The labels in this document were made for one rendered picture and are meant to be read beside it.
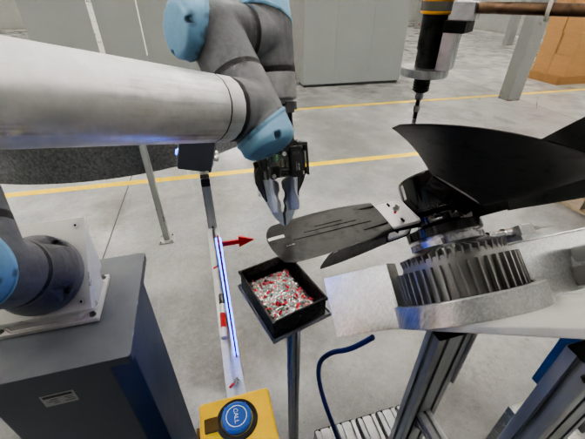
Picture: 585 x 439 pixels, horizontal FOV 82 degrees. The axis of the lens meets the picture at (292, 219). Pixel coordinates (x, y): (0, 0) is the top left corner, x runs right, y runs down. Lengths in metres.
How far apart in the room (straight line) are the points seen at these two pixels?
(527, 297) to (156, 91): 0.58
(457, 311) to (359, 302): 0.22
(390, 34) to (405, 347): 6.19
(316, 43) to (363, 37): 0.89
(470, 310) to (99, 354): 0.65
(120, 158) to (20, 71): 2.13
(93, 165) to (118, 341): 1.79
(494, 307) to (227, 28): 0.55
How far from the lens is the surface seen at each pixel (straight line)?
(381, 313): 0.74
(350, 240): 0.61
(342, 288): 0.77
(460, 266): 0.63
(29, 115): 0.29
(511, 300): 0.63
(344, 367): 1.85
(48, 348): 0.81
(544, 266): 0.83
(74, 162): 2.46
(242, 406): 0.53
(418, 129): 0.44
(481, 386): 2.00
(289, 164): 0.55
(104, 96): 0.30
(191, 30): 0.47
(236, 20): 0.50
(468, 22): 0.57
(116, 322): 0.79
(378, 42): 7.26
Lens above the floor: 1.55
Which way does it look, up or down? 34 degrees down
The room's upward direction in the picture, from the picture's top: straight up
